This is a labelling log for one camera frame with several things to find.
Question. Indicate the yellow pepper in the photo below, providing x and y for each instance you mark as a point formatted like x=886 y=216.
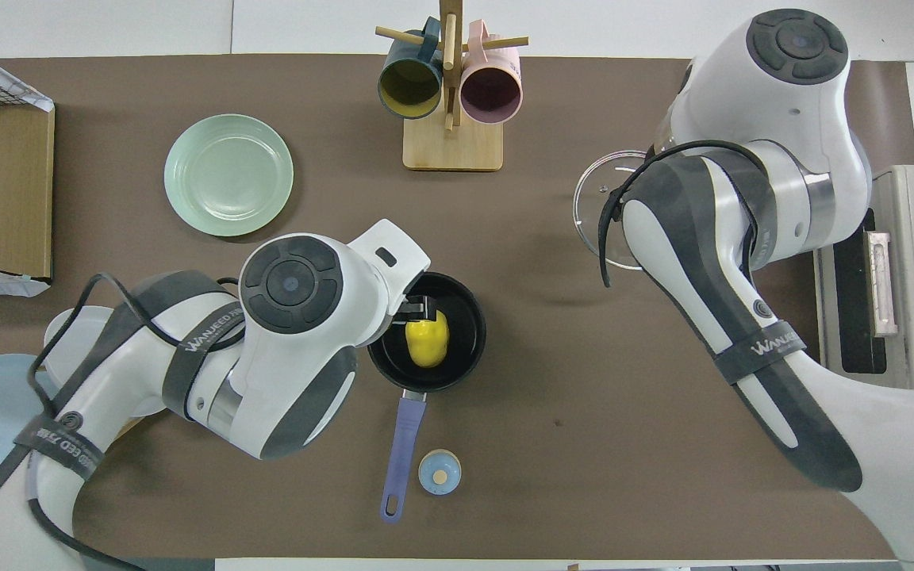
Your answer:
x=428 y=345

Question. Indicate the glass lid blue knob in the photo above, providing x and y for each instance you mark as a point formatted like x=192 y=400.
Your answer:
x=596 y=214

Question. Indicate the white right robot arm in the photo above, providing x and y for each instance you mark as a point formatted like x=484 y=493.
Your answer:
x=782 y=95

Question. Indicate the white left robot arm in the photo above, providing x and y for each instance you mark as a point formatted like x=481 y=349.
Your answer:
x=298 y=357

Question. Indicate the mint green plate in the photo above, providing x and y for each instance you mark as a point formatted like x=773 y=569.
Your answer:
x=227 y=174

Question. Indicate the white plate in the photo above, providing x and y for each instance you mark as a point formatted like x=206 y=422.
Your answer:
x=76 y=325

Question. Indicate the wooden mug tree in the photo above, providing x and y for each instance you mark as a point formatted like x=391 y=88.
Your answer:
x=452 y=151

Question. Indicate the brown table mat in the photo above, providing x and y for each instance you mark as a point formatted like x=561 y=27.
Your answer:
x=584 y=436

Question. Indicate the dark teal mug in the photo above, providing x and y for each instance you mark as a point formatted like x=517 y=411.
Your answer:
x=409 y=87

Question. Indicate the pink ribbed mug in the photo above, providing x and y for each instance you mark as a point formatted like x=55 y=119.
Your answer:
x=491 y=91

